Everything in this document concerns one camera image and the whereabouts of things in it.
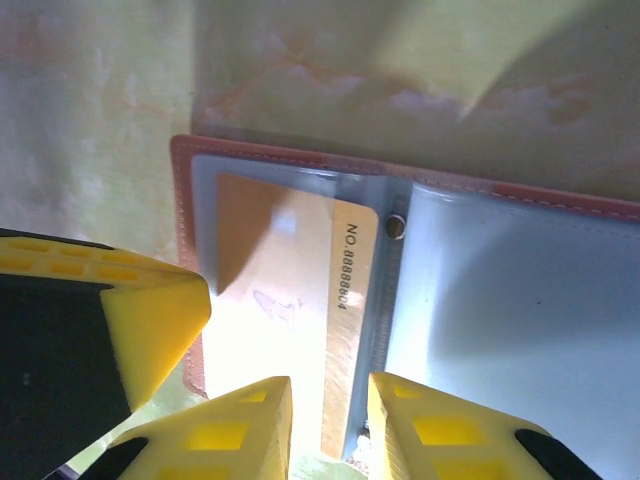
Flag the gold credit card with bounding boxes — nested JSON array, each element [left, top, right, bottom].
[[214, 171, 380, 459]]

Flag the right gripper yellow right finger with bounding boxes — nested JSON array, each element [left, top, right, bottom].
[[368, 372, 609, 480]]

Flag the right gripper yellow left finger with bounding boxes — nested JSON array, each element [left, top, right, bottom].
[[102, 375, 294, 480]]

